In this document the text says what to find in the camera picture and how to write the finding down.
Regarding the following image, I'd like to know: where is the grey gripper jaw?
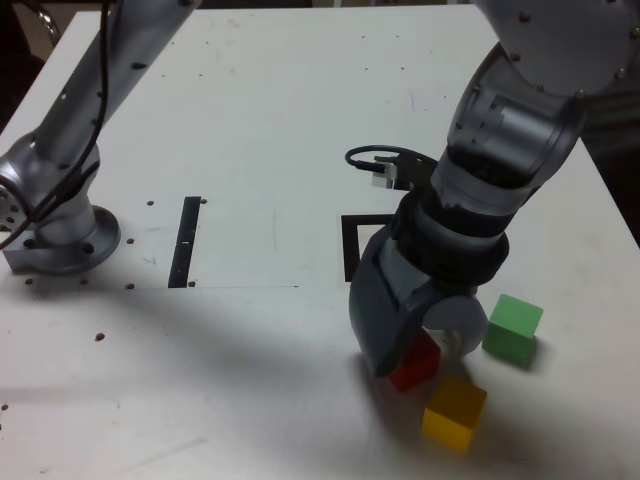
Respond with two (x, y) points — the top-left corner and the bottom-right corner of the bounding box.
(347, 225), (442, 379)
(423, 293), (488, 360)

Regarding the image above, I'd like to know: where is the green cube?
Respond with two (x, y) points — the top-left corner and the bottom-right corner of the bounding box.
(481, 293), (545, 369)

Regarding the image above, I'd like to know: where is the red cube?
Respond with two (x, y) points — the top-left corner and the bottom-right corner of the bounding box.
(389, 329), (442, 392)

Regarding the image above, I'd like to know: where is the yellow cube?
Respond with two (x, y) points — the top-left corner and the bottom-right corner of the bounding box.
(420, 375), (489, 453)

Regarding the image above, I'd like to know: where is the black tape square outline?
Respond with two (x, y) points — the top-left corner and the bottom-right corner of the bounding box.
(340, 213), (399, 284)

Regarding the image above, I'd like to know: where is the black tape strip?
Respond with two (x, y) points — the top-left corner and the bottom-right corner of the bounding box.
(167, 196), (202, 290)

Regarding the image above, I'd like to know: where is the small white gripper camera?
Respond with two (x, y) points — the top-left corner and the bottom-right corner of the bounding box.
(370, 160), (404, 191)

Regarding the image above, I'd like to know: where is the chrome chair frame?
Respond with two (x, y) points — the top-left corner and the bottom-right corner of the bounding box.
(37, 9), (64, 44)

